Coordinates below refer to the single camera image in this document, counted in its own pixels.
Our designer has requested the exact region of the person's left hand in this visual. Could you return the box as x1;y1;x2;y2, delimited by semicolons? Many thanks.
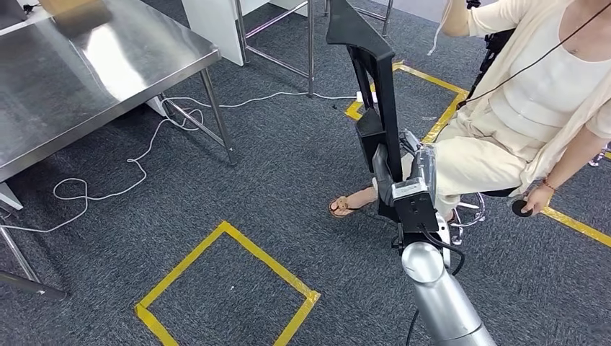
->
522;183;556;217

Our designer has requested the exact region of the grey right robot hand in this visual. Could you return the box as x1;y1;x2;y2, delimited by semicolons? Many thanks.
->
371;130;437;207

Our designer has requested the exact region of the black round hand controller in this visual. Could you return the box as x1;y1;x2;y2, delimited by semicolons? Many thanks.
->
512;199;535;218

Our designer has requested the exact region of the black licence plate holder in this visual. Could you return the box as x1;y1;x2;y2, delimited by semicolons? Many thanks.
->
326;0;404;223

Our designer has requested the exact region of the stainless steel workbench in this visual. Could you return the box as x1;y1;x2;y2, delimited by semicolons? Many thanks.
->
0;0;238;302
233;0;396;99

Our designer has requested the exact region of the black swivel chair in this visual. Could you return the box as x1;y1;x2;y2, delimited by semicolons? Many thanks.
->
447;28;611;247

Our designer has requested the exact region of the yellow floor tape square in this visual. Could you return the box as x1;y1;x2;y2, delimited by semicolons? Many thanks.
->
344;61;470;144
135;221;321;346
541;205;611;249

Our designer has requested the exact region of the brown sandal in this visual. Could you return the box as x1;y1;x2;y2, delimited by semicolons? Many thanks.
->
328;188;378;220

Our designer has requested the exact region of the person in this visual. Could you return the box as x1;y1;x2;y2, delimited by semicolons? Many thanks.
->
328;0;611;226

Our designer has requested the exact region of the white panel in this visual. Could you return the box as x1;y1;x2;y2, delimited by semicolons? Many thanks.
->
181;0;311;67

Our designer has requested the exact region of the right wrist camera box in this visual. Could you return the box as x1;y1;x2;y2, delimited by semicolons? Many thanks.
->
390;177;441;236

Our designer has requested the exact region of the black camera cable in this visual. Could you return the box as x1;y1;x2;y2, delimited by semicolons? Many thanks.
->
404;223;466;346

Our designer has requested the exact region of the thin black cable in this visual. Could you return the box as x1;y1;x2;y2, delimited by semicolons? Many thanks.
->
455;2;611;110

